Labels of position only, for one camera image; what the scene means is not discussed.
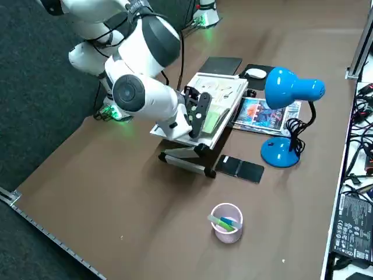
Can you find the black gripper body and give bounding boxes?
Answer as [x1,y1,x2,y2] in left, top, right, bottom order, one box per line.
[176,87,193,123]

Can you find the green cover book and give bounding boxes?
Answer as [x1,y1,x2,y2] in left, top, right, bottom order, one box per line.
[186,72,249,135]

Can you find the blue desk lamp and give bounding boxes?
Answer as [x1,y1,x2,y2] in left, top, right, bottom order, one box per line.
[260,66,326,169]

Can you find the white folding book stand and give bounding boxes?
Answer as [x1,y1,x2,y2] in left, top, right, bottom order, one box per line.
[150,72,257,179]

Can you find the grey laptop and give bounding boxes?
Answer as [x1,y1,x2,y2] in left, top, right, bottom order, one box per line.
[200,57,243,76]

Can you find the plastic wrapped comic magazine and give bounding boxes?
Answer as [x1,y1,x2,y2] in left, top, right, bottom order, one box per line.
[233,97,302,137]

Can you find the black mouse pad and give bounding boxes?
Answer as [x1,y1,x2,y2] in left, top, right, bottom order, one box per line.
[238,64,276,92]

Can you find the black folding phone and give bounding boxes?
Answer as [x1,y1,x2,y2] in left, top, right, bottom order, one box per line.
[215,154,265,184]

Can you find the white computer mouse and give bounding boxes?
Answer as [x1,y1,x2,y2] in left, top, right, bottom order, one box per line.
[244,68,268,79]

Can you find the green highlighter pen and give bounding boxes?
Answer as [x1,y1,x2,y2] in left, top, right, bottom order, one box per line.
[207,215,242,233]

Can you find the pink mesh pen cup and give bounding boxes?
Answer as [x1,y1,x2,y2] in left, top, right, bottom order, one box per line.
[210,203,244,244]

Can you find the black power brick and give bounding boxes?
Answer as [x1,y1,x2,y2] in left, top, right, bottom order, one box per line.
[332,192,373,260]

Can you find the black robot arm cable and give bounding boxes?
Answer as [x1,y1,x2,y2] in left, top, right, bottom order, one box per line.
[159,27,187,90]

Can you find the black lamp cord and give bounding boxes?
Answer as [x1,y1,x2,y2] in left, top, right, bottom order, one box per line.
[284,118,307,155]

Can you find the aluminium frame post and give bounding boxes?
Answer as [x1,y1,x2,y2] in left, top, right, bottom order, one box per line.
[345,0,373,80]

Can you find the metal table edge rail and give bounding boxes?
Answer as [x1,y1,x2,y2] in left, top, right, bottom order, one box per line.
[0,186,107,280]

